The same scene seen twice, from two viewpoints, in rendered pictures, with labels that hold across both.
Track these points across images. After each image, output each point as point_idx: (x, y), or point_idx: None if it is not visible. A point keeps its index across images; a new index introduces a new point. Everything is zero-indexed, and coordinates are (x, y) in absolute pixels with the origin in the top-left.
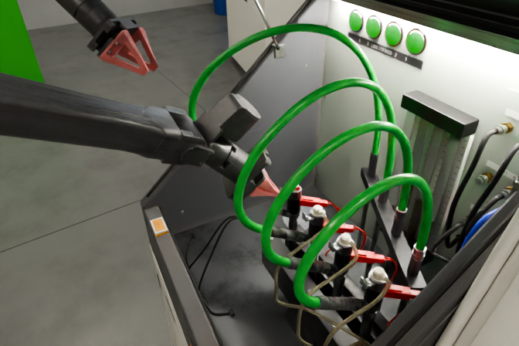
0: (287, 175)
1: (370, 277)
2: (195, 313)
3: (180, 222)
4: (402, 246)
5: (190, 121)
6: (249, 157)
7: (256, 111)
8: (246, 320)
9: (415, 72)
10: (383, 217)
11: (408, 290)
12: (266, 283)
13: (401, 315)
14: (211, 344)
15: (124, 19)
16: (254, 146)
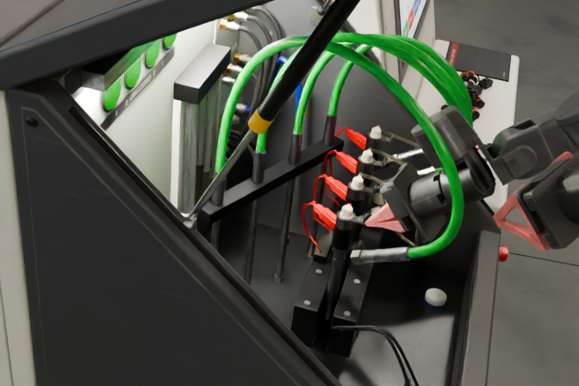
0: None
1: (382, 137)
2: (480, 329)
3: None
4: (305, 153)
5: (507, 134)
6: (464, 114)
7: (414, 129)
8: (396, 367)
9: (170, 65)
10: (282, 173)
11: (355, 133)
12: (339, 382)
13: (402, 108)
14: (481, 299)
15: (554, 171)
16: (397, 187)
